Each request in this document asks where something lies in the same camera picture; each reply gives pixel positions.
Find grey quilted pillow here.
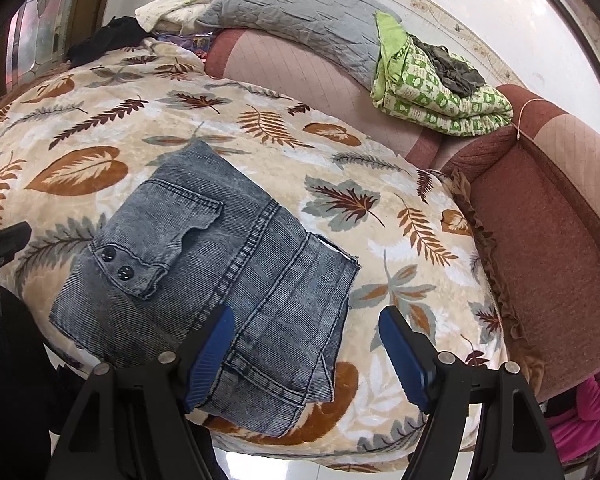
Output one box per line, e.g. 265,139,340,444
197,0,400,89

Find wooden door with glass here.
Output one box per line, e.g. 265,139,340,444
0,0,107,99

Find red pink sofa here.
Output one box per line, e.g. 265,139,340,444
206,29,600,401

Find dark grey crumpled cloth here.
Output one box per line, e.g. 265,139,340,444
412,35,486,98

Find white cream cloth pile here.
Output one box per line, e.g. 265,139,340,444
134,0,213,35

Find black cloth on sofa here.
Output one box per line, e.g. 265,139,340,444
65,16,150,67

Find pink garment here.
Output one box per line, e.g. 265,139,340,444
544,372,600,464

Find grey-blue denim pants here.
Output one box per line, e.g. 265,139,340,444
50,141,358,437

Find beige leaf-print blanket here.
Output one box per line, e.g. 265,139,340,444
0,44,508,472

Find green white patterned blanket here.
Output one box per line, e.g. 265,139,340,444
370,11,514,138

